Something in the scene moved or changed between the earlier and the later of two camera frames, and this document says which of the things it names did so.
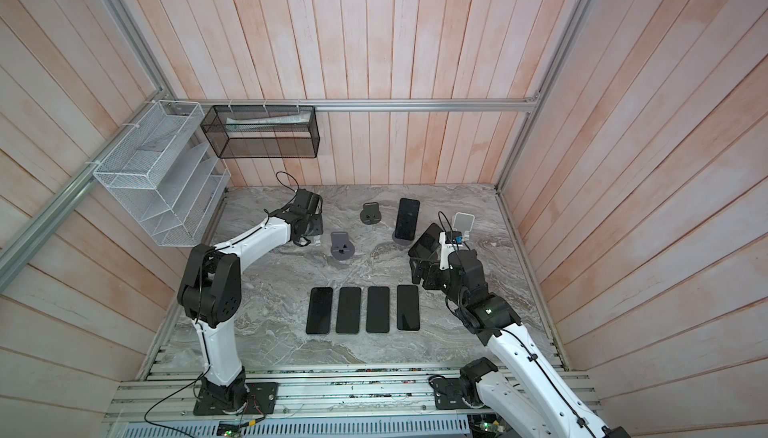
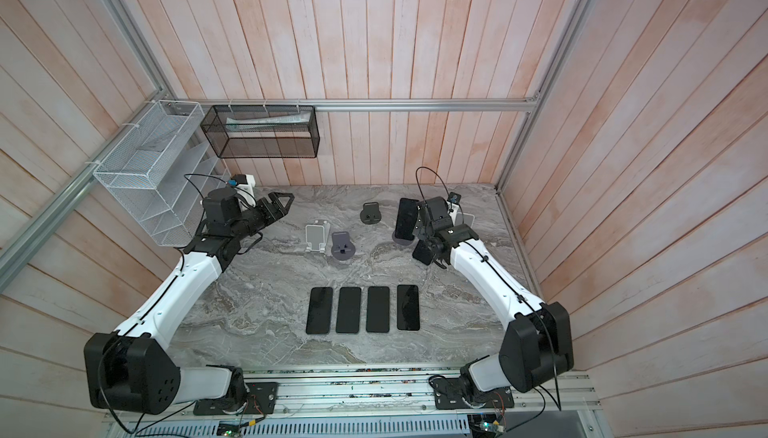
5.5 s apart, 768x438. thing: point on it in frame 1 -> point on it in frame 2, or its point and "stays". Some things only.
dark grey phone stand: [370, 213] stays
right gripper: [418, 272] -> [421, 233]
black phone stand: [378, 309] stays
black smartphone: [319, 311] stays
